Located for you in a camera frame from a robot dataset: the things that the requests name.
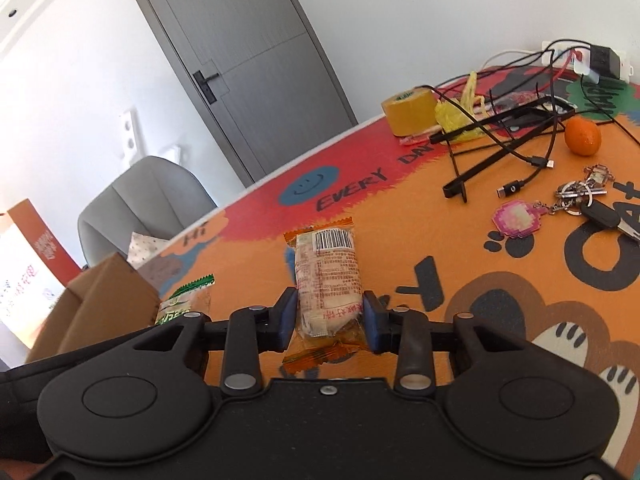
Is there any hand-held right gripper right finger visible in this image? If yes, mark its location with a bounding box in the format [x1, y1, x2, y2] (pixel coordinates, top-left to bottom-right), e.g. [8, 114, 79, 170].
[362, 290, 533, 393]

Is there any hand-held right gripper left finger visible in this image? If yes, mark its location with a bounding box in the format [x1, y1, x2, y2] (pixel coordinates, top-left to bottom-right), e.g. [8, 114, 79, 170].
[131, 287, 300, 393]

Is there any orange white snack packet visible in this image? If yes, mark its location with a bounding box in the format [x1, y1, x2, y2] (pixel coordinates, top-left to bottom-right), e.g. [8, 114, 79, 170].
[281, 216, 370, 377]

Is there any green label cracker packet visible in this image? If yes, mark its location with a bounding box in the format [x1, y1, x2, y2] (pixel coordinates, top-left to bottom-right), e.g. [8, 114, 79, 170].
[154, 274, 216, 327]

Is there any brown cardboard box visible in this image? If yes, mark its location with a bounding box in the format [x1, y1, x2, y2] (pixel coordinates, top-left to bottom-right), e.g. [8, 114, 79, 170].
[24, 254, 162, 363]

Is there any dotted paper bag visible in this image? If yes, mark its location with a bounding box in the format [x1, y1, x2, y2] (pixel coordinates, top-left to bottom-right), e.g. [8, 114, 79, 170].
[127, 231, 173, 271]

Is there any black folding stand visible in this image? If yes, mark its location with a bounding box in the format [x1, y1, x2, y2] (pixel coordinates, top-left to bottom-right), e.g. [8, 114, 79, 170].
[429, 94, 577, 204]

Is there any orange standing banner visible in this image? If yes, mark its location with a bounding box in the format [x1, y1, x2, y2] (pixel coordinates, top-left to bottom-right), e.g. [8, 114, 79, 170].
[0, 199, 83, 348]

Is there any grey chair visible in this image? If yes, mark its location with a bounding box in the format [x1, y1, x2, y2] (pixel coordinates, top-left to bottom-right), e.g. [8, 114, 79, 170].
[77, 155, 218, 268]

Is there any yellow tape roll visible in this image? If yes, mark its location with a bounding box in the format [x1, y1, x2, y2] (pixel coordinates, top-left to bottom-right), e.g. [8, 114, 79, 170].
[381, 87, 442, 138]

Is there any bunch of metal keys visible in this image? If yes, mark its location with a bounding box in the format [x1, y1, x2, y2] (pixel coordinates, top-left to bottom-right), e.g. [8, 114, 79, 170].
[554, 164, 617, 217]

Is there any black car key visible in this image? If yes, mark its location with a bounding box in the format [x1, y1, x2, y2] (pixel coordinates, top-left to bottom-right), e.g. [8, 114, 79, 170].
[580, 200, 640, 247]

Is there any grey door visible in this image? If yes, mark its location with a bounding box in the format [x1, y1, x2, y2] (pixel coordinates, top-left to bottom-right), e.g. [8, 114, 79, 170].
[125, 0, 358, 188]

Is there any orange tangerine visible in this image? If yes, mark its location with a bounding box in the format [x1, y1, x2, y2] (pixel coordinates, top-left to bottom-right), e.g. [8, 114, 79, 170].
[565, 117, 602, 157]

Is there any white power strip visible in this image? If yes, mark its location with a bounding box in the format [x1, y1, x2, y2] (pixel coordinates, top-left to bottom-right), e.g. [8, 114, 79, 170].
[541, 39, 635, 81]

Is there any black power adapter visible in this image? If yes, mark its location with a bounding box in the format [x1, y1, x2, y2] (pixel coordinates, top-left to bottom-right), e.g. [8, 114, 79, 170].
[589, 45, 623, 81]

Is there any pink keychain charm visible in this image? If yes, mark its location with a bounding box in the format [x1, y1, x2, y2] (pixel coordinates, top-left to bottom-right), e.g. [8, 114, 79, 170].
[492, 200, 545, 238]

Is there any black usb cable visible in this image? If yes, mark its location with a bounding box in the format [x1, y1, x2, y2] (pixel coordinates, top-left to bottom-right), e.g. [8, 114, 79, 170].
[497, 50, 576, 198]
[430, 85, 556, 171]

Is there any white wall outlet panel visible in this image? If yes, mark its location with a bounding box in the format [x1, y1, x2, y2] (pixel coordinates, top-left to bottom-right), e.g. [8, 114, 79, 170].
[119, 105, 146, 163]

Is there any black door handle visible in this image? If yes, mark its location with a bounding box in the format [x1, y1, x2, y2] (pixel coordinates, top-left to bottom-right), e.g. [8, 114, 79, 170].
[192, 70, 221, 105]

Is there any white cable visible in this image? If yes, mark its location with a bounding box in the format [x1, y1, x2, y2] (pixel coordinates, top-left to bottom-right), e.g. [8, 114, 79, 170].
[482, 47, 546, 68]

